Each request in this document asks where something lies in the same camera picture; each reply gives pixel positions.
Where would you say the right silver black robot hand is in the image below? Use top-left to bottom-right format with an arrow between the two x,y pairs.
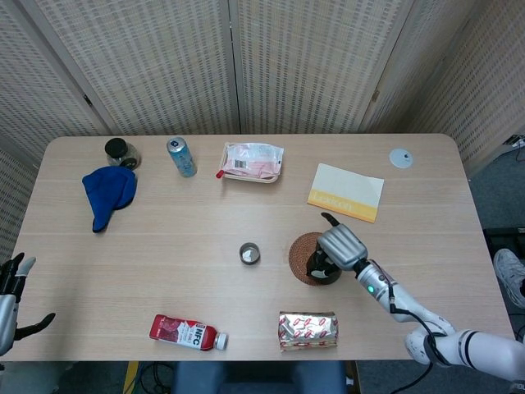
307,212 -> 368,278

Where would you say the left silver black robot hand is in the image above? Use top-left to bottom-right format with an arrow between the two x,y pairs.
0,253 -> 57,356

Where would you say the black teapot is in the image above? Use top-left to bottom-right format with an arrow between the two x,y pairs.
306,245 -> 342,287

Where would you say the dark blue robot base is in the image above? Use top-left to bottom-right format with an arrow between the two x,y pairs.
171,360 -> 346,394

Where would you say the brown round woven coaster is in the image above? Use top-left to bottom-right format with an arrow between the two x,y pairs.
288,231 -> 344,286

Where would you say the yellow white Lexicon book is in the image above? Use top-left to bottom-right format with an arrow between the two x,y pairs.
307,163 -> 386,224

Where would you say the silver red foil packet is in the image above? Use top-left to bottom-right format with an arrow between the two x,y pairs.
278,310 -> 340,354

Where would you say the small dark teacup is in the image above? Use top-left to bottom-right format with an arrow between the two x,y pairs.
239,241 -> 261,265

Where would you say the pink white pouch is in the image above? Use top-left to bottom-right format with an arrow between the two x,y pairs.
221,143 -> 282,186

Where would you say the pink snack bag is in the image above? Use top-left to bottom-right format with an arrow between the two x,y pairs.
221,142 -> 285,178

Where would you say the blue fabric hat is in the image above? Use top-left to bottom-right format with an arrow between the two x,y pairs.
81,166 -> 138,236

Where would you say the black floor base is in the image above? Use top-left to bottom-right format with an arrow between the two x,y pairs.
483,227 -> 525,268

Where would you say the white sneaker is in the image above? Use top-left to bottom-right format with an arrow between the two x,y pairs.
493,248 -> 525,309

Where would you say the red NFC juice bottle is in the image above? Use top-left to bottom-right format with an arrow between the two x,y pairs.
148,314 -> 229,352

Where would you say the light blue drink can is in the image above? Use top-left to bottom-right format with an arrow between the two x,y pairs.
166,137 -> 198,178

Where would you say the glass jar with black lid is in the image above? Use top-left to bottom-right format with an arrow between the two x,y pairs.
104,138 -> 142,170

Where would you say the woven folding screen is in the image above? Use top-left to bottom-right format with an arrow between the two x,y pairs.
0,0 -> 525,263

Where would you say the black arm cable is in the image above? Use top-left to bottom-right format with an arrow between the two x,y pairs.
385,282 -> 456,394

